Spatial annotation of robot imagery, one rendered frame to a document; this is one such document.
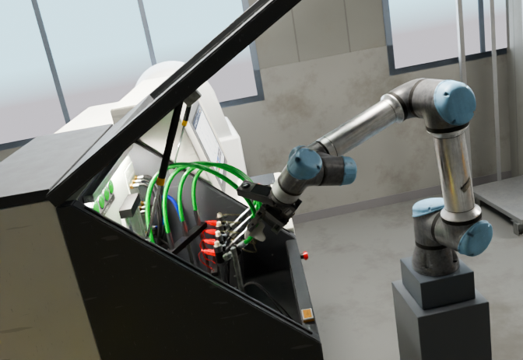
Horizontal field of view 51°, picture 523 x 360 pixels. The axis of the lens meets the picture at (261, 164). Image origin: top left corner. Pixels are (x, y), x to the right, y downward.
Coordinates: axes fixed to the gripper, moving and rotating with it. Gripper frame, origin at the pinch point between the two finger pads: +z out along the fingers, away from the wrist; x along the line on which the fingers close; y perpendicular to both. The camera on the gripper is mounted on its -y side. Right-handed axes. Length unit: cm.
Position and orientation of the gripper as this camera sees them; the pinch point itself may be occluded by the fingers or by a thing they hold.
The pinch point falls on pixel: (251, 226)
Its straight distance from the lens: 160.5
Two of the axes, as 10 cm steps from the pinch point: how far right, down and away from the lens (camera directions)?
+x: 5.0, -5.4, 6.8
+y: 7.9, 6.0, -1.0
